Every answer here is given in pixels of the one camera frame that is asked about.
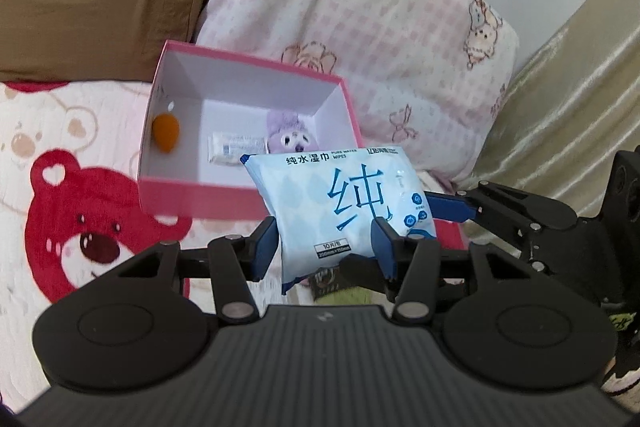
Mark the blue wet wipes pack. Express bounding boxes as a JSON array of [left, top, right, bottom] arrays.
[[241, 145, 437, 293]]

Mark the white tissue pack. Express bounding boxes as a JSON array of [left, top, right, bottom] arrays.
[[207, 132, 267, 165]]

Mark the orange makeup sponge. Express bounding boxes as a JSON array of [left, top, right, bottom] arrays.
[[151, 113, 180, 154]]

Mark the green yarn ball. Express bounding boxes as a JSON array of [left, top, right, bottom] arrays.
[[308, 268, 392, 311]]

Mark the purple plush toy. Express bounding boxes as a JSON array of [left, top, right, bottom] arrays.
[[267, 110, 319, 154]]

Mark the beige satin curtain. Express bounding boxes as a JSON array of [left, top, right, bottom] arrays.
[[468, 0, 639, 216]]

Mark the pink cardboard storage box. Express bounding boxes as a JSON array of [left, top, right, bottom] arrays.
[[136, 39, 471, 253]]

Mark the red bear blanket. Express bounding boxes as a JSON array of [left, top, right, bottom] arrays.
[[1, 81, 255, 412]]

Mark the pink patterned pillow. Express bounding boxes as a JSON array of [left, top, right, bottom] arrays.
[[195, 0, 518, 182]]

